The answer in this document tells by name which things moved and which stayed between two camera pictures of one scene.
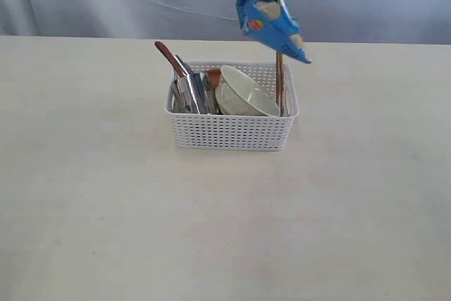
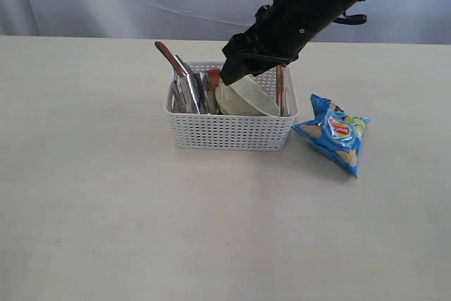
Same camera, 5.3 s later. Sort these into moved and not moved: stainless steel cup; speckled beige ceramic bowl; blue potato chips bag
Moved: blue potato chips bag
Not moved: speckled beige ceramic bowl; stainless steel cup
